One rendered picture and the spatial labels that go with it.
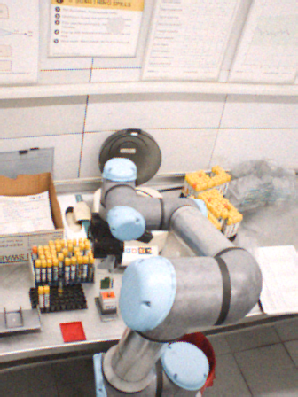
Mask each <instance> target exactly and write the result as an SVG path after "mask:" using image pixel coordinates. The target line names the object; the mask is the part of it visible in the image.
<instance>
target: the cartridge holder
mask: <svg viewBox="0 0 298 397"><path fill-rule="evenodd" d="M94 300H95V302H96V306H97V309H98V313H99V317H100V320H101V322H102V321H113V320H119V315H118V313H117V312H116V311H117V307H116V306H115V308H109V309H104V310H103V308H102V306H101V302H100V300H99V297H96V298H95V299H94Z"/></svg>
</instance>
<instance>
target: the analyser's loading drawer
mask: <svg viewBox="0 0 298 397"><path fill-rule="evenodd" d="M13 318H15V321H13V320H12V319H13ZM33 328H41V330H42V329H43V319H42V314H41V310H40V308H39V305H37V309H35V308H32V309H27V310H22V306H21V305H20V310H18V309H15V310H9V311H6V308H5V307H4V313H0V333H2V332H7V331H16V330H20V331H22V330H27V329H33Z"/></svg>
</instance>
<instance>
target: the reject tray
mask: <svg viewBox="0 0 298 397"><path fill-rule="evenodd" d="M59 327H60V328H61V331H62V336H63V339H64V343H67V342H71V341H74V342H76V341H81V340H86V335H85V331H84V328H83V324H82V321H75V322H69V323H59Z"/></svg>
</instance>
